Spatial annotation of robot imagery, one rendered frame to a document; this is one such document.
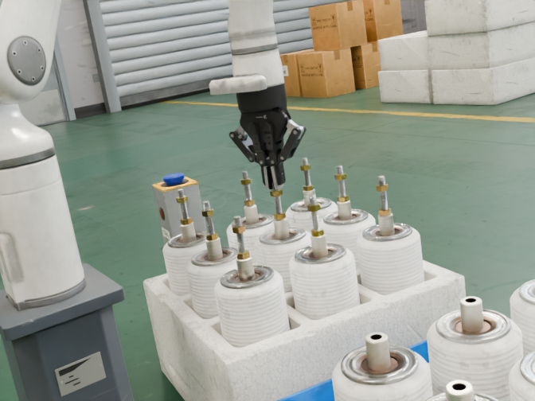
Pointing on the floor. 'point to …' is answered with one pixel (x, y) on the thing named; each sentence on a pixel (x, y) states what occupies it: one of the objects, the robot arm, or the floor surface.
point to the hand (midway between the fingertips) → (273, 176)
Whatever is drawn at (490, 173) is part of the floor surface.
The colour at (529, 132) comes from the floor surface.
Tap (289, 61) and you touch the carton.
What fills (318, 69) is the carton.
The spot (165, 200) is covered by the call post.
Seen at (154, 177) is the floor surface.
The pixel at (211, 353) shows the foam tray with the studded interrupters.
